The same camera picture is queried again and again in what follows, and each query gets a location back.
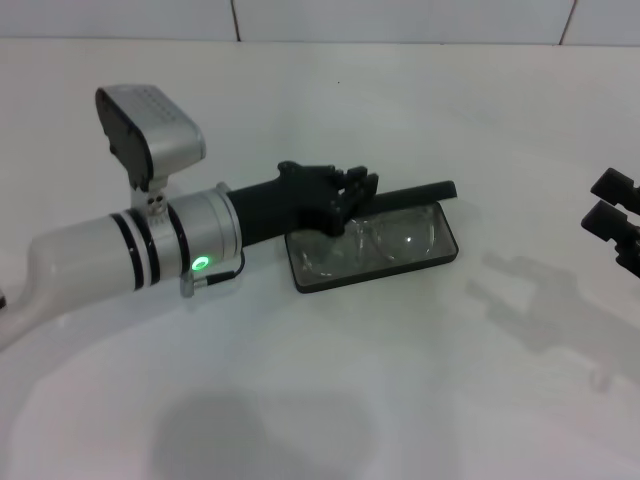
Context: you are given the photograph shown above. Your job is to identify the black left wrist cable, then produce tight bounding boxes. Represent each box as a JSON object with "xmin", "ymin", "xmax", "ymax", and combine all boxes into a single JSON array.
[{"xmin": 179, "ymin": 249, "xmax": 246, "ymax": 300}]

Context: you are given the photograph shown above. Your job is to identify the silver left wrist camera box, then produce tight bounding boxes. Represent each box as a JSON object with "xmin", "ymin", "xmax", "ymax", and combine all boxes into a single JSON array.
[{"xmin": 94, "ymin": 84, "xmax": 207, "ymax": 194}]

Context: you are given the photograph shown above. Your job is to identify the black glasses case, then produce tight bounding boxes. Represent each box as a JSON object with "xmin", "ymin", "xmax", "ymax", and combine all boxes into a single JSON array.
[{"xmin": 283, "ymin": 180, "xmax": 460, "ymax": 295}]

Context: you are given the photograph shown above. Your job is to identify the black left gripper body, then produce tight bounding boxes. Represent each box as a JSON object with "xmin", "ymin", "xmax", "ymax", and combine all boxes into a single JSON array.
[{"xmin": 225, "ymin": 160, "xmax": 350, "ymax": 247}]

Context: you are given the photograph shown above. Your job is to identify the clear transparent glasses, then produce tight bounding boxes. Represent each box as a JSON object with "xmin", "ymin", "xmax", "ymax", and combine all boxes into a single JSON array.
[{"xmin": 297, "ymin": 207, "xmax": 436, "ymax": 277}]

